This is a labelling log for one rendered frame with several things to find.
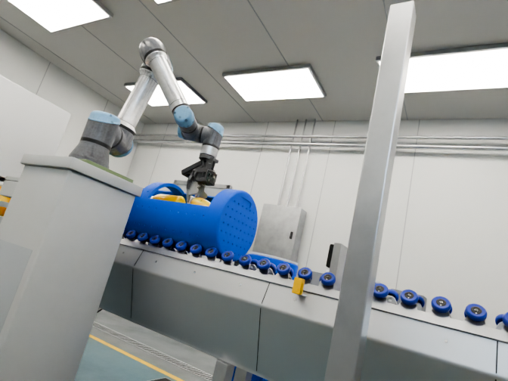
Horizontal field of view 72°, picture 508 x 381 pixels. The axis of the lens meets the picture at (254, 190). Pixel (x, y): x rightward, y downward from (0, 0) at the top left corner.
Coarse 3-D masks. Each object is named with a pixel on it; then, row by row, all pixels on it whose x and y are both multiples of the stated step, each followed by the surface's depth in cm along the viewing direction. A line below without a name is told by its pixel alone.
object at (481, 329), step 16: (128, 240) 150; (144, 240) 147; (176, 256) 133; (192, 256) 131; (240, 272) 117; (256, 272) 115; (304, 288) 105; (320, 288) 103; (384, 304) 94; (400, 304) 92; (416, 320) 88; (432, 320) 86; (448, 320) 86; (464, 320) 85; (496, 336) 79
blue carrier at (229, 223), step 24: (144, 192) 152; (168, 192) 173; (240, 192) 137; (144, 216) 146; (168, 216) 139; (192, 216) 133; (216, 216) 127; (240, 216) 138; (192, 240) 134; (216, 240) 127; (240, 240) 139
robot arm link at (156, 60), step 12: (144, 48) 145; (156, 48) 144; (144, 60) 147; (156, 60) 144; (156, 72) 143; (168, 72) 143; (168, 84) 141; (168, 96) 140; (180, 96) 140; (180, 108) 136; (180, 120) 135; (192, 120) 138
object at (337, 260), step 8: (336, 248) 111; (344, 248) 114; (328, 256) 112; (336, 256) 110; (344, 256) 114; (328, 264) 111; (336, 264) 109; (344, 264) 115; (336, 272) 109; (336, 280) 110; (336, 288) 110
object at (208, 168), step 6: (204, 156) 147; (210, 156) 147; (204, 162) 149; (210, 162) 146; (216, 162) 148; (198, 168) 146; (204, 168) 147; (210, 168) 145; (198, 174) 147; (204, 174) 145; (210, 174) 145; (216, 174) 149; (198, 180) 145; (204, 180) 142; (210, 180) 145
